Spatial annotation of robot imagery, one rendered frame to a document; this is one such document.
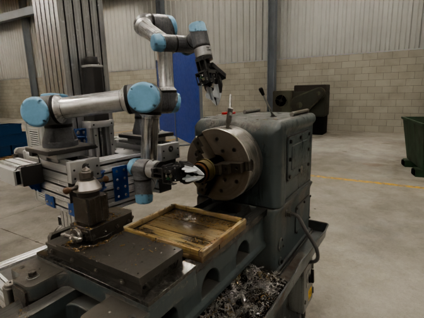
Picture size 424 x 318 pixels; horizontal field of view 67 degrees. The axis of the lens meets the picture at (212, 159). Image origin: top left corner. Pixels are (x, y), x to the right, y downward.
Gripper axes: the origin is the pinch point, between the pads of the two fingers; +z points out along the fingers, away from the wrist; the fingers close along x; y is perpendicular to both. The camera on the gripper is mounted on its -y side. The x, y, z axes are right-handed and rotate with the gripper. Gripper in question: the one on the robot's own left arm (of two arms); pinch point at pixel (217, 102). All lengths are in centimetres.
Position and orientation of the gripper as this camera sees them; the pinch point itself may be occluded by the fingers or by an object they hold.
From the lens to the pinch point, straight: 145.5
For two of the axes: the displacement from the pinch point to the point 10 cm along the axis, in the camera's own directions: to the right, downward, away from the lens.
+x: 8.1, -1.5, -5.7
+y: -5.4, 1.9, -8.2
